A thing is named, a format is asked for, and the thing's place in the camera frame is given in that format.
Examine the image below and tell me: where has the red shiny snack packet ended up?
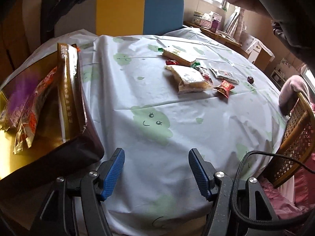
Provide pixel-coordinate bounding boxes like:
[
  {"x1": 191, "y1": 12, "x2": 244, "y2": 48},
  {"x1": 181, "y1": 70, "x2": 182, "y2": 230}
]
[{"x1": 214, "y1": 80, "x2": 235, "y2": 99}]

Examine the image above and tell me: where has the large orange rice-cracker bag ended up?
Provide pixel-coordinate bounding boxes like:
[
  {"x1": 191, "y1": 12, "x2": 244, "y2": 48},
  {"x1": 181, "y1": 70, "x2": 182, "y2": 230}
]
[{"x1": 13, "y1": 67, "x2": 58, "y2": 155}]

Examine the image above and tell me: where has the beige cracker pack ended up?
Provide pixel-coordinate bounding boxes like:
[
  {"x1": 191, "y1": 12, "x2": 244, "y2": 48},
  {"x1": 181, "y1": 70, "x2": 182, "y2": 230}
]
[{"x1": 164, "y1": 65, "x2": 212, "y2": 94}]

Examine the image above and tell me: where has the pink white candy bar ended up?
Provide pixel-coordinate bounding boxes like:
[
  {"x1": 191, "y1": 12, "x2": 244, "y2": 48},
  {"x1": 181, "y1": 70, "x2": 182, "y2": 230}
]
[{"x1": 196, "y1": 66, "x2": 213, "y2": 86}]

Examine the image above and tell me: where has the green yellow cracker pack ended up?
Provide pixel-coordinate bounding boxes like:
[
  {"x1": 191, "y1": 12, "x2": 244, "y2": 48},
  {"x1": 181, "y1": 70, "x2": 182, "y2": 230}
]
[{"x1": 158, "y1": 47, "x2": 200, "y2": 68}]

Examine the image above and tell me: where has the purple snack packet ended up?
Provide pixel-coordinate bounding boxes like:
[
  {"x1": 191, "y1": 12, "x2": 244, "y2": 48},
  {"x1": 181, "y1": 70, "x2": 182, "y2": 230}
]
[{"x1": 1, "y1": 79, "x2": 37, "y2": 131}]

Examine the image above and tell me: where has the gold brown snack bag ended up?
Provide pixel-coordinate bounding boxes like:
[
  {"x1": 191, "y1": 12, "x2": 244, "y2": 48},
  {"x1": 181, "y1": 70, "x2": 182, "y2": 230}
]
[{"x1": 57, "y1": 43, "x2": 86, "y2": 142}]

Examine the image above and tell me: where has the red gold gift box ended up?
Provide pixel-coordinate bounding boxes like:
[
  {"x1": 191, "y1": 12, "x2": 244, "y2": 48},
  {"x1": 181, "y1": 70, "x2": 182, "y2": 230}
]
[{"x1": 1, "y1": 51, "x2": 104, "y2": 220}]

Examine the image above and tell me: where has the white green-cloud tablecloth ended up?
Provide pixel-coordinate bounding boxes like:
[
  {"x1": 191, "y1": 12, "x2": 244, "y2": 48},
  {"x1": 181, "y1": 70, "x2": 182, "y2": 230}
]
[{"x1": 0, "y1": 28, "x2": 288, "y2": 236}]

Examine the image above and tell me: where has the wicker rattan chair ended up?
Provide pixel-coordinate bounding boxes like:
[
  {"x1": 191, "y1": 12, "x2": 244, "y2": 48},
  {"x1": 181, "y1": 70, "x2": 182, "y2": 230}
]
[{"x1": 266, "y1": 92, "x2": 314, "y2": 188}]

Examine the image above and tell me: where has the red jujube date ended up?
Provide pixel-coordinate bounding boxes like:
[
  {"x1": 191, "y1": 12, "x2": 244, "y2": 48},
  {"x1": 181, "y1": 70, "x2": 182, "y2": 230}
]
[{"x1": 247, "y1": 76, "x2": 254, "y2": 84}]

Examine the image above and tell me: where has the pink fuzzy cloth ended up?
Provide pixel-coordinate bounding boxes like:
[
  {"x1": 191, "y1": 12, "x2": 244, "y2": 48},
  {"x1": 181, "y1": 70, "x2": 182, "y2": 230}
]
[{"x1": 279, "y1": 75, "x2": 310, "y2": 116}]

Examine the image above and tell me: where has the white cardboard box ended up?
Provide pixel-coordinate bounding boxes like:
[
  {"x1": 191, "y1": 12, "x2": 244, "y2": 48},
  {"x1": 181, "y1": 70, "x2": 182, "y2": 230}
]
[{"x1": 240, "y1": 31, "x2": 275, "y2": 71}]

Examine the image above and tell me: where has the wooden side desk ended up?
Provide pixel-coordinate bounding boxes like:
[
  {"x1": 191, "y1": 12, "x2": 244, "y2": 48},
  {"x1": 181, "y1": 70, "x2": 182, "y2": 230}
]
[{"x1": 183, "y1": 21, "x2": 241, "y2": 51}]

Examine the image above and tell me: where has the pink floral curtain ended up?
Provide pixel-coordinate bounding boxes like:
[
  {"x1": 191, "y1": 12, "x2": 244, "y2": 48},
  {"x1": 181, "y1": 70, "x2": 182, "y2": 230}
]
[{"x1": 223, "y1": 6, "x2": 245, "y2": 43}]

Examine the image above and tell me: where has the purple small box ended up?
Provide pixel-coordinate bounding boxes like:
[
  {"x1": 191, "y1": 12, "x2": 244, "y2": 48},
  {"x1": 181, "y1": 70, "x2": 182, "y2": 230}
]
[{"x1": 210, "y1": 19, "x2": 220, "y2": 33}]

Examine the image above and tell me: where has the tissue box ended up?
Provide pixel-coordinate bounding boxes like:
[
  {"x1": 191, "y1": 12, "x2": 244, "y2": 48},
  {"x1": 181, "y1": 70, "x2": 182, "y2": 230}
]
[{"x1": 192, "y1": 11, "x2": 222, "y2": 29}]

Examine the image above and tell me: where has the grey yellow blue headboard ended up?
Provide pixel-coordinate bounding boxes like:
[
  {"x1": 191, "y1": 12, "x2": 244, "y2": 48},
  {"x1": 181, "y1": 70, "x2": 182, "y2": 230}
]
[{"x1": 55, "y1": 0, "x2": 184, "y2": 37}]

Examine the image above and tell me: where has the black rolled mat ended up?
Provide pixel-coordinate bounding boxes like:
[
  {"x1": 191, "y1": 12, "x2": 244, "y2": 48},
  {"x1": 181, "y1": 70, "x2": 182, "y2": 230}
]
[{"x1": 40, "y1": 0, "x2": 59, "y2": 44}]

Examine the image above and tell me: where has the black cable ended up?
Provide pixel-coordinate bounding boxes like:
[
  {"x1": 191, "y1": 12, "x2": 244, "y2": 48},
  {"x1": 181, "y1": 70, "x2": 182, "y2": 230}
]
[{"x1": 231, "y1": 150, "x2": 315, "y2": 231}]

